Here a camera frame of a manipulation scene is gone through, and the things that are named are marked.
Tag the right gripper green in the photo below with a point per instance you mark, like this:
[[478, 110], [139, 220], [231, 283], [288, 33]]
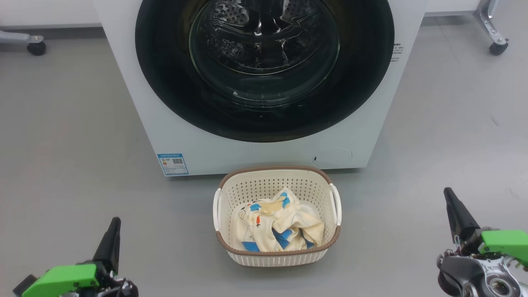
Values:
[[505, 243]]

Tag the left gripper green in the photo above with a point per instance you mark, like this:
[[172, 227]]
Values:
[[62, 278]]

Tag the cream garment with cartoon print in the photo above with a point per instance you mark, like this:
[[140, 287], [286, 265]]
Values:
[[251, 225]]

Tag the cream garment with blue cuff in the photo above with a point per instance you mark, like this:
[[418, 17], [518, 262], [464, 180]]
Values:
[[311, 233]]

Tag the washing machine door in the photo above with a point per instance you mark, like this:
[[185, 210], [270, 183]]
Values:
[[165, 82]]

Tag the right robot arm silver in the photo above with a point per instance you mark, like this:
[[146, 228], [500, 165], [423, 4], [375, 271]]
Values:
[[470, 274]]

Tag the white front-load washing machine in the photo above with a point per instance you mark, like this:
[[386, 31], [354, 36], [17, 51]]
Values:
[[264, 156]]

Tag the blue energy label sticker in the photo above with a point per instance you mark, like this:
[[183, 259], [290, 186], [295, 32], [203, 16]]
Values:
[[172, 164]]

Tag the cream perforated laundry basket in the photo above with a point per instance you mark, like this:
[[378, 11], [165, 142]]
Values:
[[272, 258]]

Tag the metal cart leg with caster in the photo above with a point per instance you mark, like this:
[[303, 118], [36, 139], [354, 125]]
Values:
[[493, 29], [20, 38]]

